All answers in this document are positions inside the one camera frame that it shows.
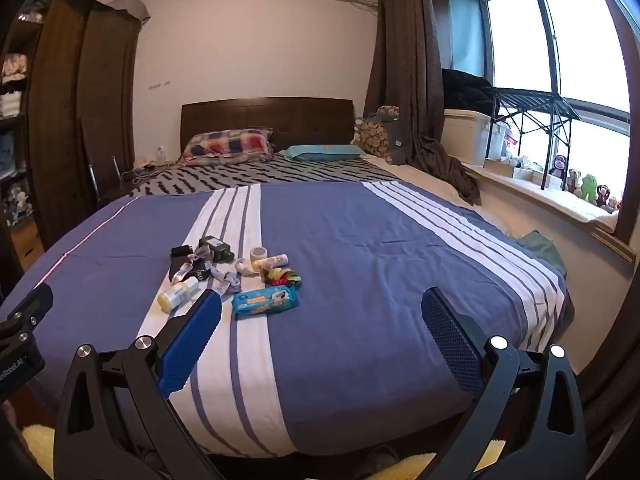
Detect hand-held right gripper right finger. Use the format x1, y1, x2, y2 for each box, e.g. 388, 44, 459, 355
421, 287, 588, 480

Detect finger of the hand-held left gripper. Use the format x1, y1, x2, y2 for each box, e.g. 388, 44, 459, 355
0, 282, 54, 342

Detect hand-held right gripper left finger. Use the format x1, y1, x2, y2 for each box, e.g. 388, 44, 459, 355
52, 287, 226, 480

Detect green box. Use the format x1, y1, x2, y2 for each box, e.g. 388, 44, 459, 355
199, 236, 236, 264

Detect pale yellow bottle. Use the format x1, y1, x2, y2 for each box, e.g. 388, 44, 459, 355
157, 277, 201, 314

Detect black white ribbon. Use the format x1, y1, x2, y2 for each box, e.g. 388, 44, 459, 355
169, 255, 211, 284

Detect grey fabric strip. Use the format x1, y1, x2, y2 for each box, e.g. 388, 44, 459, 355
207, 257, 261, 294

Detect blue wipes packet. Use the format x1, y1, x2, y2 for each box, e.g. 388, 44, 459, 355
232, 285, 303, 320

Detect colourful crumpled wrapper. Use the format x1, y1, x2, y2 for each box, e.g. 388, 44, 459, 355
262, 266, 303, 289

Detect blue white striped blanket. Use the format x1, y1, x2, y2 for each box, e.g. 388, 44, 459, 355
0, 180, 576, 461

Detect green cloth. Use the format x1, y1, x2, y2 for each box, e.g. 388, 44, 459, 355
517, 231, 568, 277

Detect dark chair with metal legs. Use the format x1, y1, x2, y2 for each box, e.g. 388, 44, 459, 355
80, 117, 136, 207

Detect grey black patterned bedsheet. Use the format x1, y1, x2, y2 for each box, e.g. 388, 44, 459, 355
127, 157, 406, 198

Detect dark wooden wardrobe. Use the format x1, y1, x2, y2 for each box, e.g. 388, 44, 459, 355
0, 0, 143, 251

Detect plaid pillow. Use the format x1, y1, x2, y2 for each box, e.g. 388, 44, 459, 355
177, 129, 275, 167

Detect grey cushion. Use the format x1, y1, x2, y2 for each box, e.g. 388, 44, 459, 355
385, 115, 410, 166

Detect white storage box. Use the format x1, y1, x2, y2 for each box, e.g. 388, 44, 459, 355
442, 109, 493, 167

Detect green frog plush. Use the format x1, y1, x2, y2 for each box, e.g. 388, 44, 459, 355
580, 174, 602, 202

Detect brown patterned cushion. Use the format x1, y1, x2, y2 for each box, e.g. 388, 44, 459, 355
352, 106, 401, 163

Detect light blue pillow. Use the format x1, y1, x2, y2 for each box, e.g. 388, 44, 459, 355
277, 144, 367, 163

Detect dark wooden headboard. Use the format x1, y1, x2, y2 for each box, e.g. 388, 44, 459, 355
180, 97, 355, 161

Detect black clothing pile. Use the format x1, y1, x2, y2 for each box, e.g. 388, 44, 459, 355
441, 69, 496, 116

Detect black folding rack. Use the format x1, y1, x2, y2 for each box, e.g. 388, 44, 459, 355
482, 86, 583, 191

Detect brown curtain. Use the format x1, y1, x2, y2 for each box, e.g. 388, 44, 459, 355
364, 0, 483, 206

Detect window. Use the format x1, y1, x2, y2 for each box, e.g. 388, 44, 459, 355
480, 0, 635, 211

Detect teal roller blind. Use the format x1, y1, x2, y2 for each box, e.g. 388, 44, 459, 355
445, 0, 486, 78

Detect white cables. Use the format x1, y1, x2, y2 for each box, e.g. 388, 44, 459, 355
121, 160, 168, 182

